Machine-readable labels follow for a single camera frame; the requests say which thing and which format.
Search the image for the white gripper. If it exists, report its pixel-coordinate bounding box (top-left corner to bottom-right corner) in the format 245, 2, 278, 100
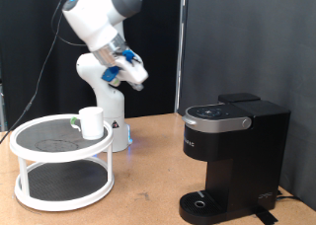
113, 52, 150, 92

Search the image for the white mug with green tape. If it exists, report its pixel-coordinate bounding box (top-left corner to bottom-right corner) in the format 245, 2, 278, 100
69, 106, 106, 141

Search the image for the black Keurig coffee machine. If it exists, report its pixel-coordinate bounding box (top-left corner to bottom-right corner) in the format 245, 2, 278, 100
178, 92, 292, 225

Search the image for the silver vertical pole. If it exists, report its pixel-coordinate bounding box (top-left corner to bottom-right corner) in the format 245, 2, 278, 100
173, 0, 189, 113

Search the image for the white two-tier turntable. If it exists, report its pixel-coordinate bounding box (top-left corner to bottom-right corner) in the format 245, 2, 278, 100
9, 113, 116, 212

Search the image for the grey partition panel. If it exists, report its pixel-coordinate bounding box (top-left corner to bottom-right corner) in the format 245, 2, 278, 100
177, 0, 316, 211

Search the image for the black curtain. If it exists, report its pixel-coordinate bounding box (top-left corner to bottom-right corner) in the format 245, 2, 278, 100
0, 0, 183, 132

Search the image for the black tape strip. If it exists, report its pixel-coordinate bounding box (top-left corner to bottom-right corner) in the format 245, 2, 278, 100
253, 206, 279, 225

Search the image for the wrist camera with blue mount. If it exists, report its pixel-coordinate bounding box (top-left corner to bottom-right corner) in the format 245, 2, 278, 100
101, 65, 121, 87

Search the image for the blue cable clip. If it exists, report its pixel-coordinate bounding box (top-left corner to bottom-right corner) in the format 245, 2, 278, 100
121, 49, 136, 65

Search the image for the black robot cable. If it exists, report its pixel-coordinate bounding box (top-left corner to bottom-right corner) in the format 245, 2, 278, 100
0, 0, 88, 144

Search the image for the grey metal post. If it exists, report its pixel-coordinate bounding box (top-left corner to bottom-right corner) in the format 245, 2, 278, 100
0, 81, 6, 132

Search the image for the black power cord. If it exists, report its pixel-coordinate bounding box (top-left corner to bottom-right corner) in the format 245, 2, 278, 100
276, 188, 302, 201

